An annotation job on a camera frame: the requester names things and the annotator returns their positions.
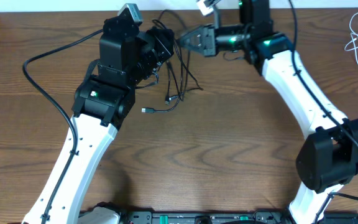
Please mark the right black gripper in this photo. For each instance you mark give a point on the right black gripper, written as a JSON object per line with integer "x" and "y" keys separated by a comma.
{"x": 208, "y": 35}

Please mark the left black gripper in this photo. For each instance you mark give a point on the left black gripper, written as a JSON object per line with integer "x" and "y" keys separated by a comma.
{"x": 164, "y": 43}

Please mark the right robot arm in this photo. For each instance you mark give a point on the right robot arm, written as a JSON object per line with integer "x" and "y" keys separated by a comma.
{"x": 328, "y": 159}

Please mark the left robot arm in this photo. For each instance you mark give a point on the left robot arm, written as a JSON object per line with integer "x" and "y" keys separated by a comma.
{"x": 102, "y": 102}

